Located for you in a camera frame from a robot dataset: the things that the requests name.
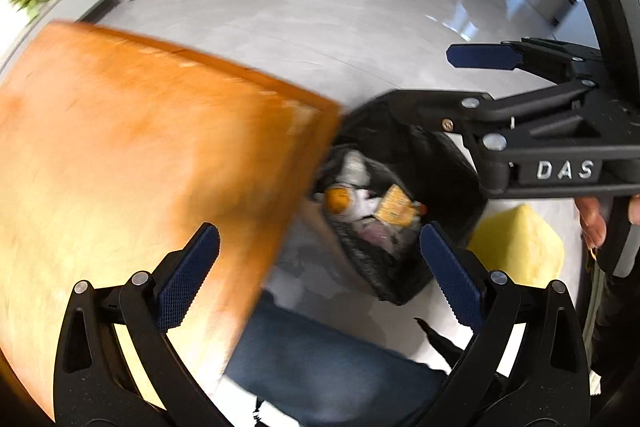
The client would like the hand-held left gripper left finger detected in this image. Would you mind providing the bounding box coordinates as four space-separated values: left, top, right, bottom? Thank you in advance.
52 222 227 427

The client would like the person's blue jeans leg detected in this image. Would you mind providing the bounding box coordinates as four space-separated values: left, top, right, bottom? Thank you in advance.
224 299 448 427

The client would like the person's dark jacket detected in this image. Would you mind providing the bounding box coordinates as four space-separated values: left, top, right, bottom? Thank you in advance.
582 252 640 403

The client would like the yellow snack packet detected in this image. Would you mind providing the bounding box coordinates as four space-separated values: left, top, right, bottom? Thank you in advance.
375 186 419 226

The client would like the trash bin with black bag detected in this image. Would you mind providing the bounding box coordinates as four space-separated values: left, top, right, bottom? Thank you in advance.
309 98 490 306

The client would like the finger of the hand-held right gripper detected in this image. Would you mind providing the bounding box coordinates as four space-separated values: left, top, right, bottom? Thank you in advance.
446 38 603 82
391 78 602 148

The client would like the wooden table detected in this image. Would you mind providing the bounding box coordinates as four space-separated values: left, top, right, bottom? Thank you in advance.
0 21 347 423

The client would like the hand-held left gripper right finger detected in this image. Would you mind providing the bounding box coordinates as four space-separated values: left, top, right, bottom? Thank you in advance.
419 222 592 427

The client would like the white crumpled paper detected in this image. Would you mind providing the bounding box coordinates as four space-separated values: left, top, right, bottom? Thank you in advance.
352 189 381 220

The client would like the green dinosaur toy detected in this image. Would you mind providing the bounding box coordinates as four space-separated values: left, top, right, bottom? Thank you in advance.
9 0 55 20

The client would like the person's right hand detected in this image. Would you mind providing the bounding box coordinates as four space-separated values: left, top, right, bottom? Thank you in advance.
574 194 609 249

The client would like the orange peel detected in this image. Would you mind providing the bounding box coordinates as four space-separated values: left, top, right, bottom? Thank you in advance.
324 187 354 216

